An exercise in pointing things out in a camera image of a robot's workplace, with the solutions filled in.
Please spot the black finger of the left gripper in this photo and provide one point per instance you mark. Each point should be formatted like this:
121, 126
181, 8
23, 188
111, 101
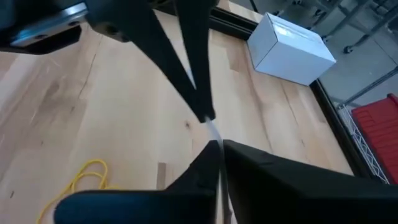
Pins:
199, 37
149, 40

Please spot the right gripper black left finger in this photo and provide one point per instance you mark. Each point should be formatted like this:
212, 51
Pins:
155, 208

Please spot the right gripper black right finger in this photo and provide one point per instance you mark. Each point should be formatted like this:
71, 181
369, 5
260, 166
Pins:
295, 193

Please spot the yellow rubber band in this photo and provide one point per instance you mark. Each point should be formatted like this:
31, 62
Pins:
93, 161

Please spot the clear plastic zip bag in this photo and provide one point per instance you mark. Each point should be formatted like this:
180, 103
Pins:
214, 129

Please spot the white cardboard box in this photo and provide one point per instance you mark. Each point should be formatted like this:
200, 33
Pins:
289, 53

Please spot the red plastic storage bin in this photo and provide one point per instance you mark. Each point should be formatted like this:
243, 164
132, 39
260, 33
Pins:
379, 137

